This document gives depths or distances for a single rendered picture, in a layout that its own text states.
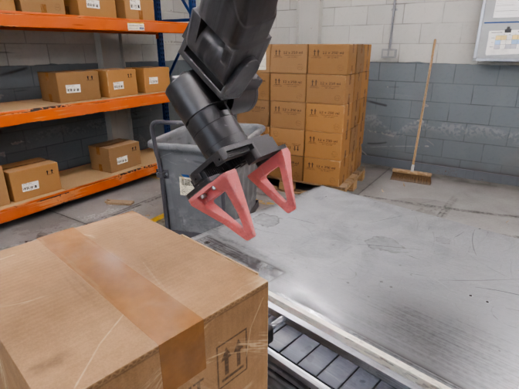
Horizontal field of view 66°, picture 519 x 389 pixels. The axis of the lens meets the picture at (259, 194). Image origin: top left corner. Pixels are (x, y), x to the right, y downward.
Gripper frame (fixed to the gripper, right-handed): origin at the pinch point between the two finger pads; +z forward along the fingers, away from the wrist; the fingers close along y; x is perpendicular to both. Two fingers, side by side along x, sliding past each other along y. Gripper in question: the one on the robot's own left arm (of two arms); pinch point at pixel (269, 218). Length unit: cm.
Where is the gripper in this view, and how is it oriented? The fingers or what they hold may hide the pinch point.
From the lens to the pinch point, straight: 47.9
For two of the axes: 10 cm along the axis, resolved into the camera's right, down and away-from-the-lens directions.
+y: 5.3, -2.8, 8.0
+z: 5.3, 8.5, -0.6
